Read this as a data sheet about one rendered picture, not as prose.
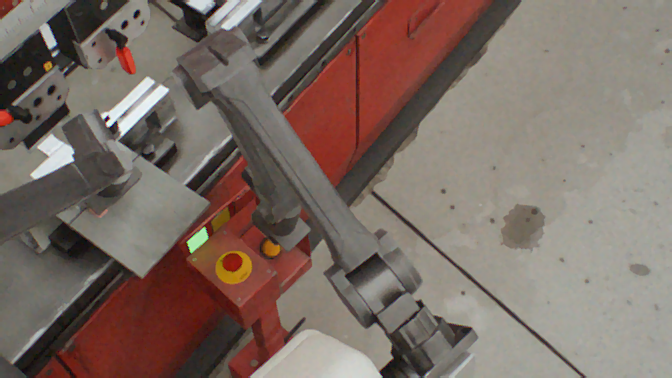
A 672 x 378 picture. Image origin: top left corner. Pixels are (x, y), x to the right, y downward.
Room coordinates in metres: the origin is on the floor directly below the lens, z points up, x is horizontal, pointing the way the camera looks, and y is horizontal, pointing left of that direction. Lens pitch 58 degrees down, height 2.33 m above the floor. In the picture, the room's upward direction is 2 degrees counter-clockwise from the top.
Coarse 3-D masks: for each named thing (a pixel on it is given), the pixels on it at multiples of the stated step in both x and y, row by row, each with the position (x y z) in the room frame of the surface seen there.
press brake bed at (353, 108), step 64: (384, 0) 1.46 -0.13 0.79; (448, 0) 1.71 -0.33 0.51; (512, 0) 2.13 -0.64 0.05; (320, 64) 1.26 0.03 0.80; (384, 64) 1.46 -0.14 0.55; (448, 64) 1.86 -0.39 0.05; (320, 128) 1.24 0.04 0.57; (384, 128) 1.55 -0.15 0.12; (128, 320) 0.73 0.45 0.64; (192, 320) 0.83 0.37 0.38
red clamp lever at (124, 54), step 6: (108, 30) 0.99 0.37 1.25; (114, 30) 0.98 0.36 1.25; (114, 36) 0.97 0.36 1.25; (120, 36) 0.97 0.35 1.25; (126, 36) 0.97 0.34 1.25; (120, 42) 0.96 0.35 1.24; (126, 42) 0.97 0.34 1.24; (120, 48) 0.97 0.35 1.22; (126, 48) 0.97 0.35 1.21; (120, 54) 0.97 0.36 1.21; (126, 54) 0.97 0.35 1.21; (120, 60) 0.97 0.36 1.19; (126, 60) 0.96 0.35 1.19; (132, 60) 0.97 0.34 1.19; (126, 66) 0.96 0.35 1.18; (132, 66) 0.97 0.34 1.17; (126, 72) 0.97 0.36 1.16; (132, 72) 0.96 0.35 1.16
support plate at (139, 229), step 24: (120, 144) 0.93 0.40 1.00; (144, 168) 0.87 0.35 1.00; (144, 192) 0.82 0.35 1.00; (168, 192) 0.82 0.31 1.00; (192, 192) 0.81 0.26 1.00; (72, 216) 0.78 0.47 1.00; (96, 216) 0.77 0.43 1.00; (120, 216) 0.77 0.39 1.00; (144, 216) 0.77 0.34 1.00; (168, 216) 0.77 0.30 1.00; (192, 216) 0.77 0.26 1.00; (96, 240) 0.73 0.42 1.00; (120, 240) 0.72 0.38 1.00; (144, 240) 0.72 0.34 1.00; (168, 240) 0.72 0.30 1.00; (144, 264) 0.67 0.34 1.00
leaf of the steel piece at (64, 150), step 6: (60, 150) 0.92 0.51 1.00; (66, 150) 0.92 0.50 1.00; (54, 156) 0.90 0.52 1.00; (60, 156) 0.90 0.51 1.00; (48, 162) 0.89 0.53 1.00; (54, 162) 0.89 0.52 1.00; (42, 168) 0.88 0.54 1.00; (48, 168) 0.88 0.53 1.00; (36, 174) 0.87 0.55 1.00; (42, 174) 0.87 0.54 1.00
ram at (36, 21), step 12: (0, 0) 0.88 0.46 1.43; (12, 0) 0.89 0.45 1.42; (24, 0) 0.91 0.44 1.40; (60, 0) 0.95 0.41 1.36; (72, 0) 0.97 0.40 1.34; (0, 12) 0.88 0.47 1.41; (48, 12) 0.93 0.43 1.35; (24, 24) 0.90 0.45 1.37; (36, 24) 0.91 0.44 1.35; (12, 36) 0.88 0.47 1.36; (24, 36) 0.89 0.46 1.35; (0, 48) 0.86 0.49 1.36; (12, 48) 0.87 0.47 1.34; (0, 60) 0.85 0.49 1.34
